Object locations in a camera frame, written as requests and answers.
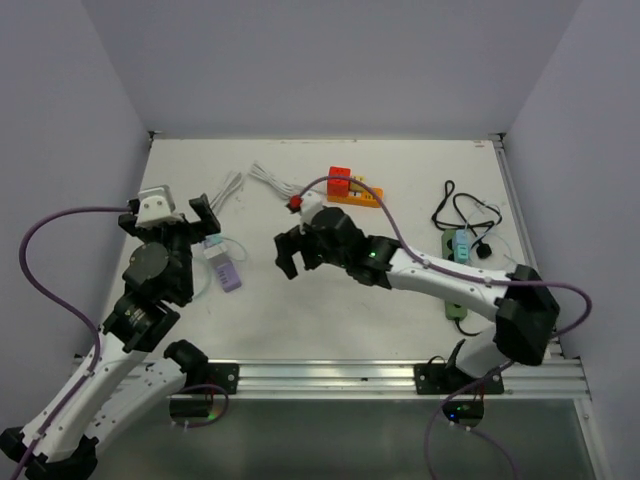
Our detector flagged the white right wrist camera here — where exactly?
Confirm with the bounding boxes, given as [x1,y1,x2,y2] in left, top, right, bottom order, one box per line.
[287,191,324,225]

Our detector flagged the white cord bundle purple strip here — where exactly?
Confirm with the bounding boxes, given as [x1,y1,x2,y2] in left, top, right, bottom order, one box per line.
[210,171,245,214]

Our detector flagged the purple power strip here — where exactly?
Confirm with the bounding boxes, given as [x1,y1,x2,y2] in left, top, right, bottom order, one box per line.
[213,259,242,293]

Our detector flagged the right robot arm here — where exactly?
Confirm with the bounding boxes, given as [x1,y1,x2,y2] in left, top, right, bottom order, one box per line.
[274,207,559,393]

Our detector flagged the white charger plug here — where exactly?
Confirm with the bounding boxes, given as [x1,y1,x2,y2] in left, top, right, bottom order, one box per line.
[202,235,227,260]

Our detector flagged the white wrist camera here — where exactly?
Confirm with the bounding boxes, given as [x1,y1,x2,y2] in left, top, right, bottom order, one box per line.
[287,191,324,225]
[135,185,184,230]

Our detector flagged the white cord bundle orange strip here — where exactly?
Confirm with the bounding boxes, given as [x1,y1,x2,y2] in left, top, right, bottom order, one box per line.
[249,161,303,199]

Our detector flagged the black power cord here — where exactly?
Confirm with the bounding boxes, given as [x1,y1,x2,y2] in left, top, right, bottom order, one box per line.
[431,179,503,233]

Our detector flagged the aluminium front rail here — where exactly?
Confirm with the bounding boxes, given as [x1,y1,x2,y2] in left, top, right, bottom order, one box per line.
[210,359,590,400]

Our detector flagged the green power strip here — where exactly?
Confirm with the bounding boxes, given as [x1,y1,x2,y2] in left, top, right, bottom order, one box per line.
[441,229,470,322]

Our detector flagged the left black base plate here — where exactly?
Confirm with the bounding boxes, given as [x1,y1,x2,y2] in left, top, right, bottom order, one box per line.
[179,361,240,395]

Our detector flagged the orange power strip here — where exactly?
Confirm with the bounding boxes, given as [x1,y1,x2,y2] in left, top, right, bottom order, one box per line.
[327,189,380,208]

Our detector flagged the red cube socket adapter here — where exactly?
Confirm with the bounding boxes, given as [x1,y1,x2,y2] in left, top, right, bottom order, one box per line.
[327,166,351,197]

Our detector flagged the black round plug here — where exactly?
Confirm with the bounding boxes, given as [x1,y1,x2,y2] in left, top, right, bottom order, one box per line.
[476,242,493,260]

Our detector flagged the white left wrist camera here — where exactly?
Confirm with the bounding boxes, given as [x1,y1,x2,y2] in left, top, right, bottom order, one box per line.
[135,185,184,230]

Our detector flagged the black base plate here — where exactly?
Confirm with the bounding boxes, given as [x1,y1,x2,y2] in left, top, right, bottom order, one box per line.
[179,361,240,395]
[413,362,505,395]

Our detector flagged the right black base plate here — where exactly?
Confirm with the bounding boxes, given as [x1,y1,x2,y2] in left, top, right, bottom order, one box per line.
[413,362,505,395]

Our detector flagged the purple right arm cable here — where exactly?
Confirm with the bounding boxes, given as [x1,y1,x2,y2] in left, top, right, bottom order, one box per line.
[297,176,593,480]

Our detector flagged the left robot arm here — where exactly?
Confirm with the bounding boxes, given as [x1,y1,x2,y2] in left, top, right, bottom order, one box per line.
[1,186,229,479]

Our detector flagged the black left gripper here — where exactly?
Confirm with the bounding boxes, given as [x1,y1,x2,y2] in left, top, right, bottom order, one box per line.
[120,193,219,298]

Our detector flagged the light blue charger plug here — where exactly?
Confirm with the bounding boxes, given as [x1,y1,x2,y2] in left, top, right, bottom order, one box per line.
[452,229,470,264]

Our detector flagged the yellow plug adapter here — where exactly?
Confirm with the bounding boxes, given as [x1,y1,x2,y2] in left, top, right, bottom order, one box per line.
[349,175,365,192]

